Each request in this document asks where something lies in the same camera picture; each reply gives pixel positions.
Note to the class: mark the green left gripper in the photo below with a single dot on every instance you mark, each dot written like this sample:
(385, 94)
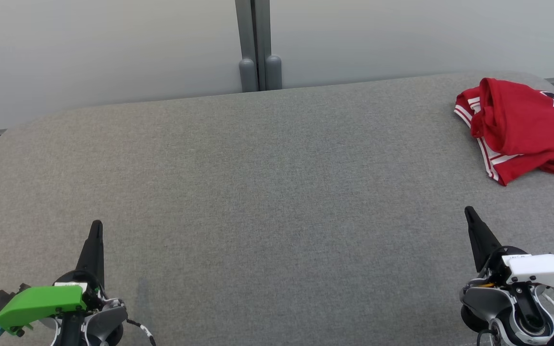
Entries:
(36, 302)

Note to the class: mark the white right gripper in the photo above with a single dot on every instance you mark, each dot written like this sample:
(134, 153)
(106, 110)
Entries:
(541, 269)

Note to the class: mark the red shorts with white stripes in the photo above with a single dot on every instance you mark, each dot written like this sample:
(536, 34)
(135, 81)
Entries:
(512, 170)

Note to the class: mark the red shirt with white sleeves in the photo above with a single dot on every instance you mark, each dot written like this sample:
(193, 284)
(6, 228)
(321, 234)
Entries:
(512, 115)

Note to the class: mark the grey double partition post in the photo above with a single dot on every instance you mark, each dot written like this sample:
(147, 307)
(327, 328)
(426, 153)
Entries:
(258, 43)

